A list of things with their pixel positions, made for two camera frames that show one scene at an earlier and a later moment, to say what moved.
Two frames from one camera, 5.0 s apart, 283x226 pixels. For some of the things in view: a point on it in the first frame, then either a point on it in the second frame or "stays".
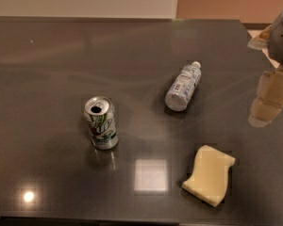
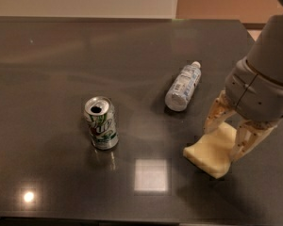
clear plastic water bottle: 183,87 stays
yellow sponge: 208,179 to 213,153
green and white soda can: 101,118 stays
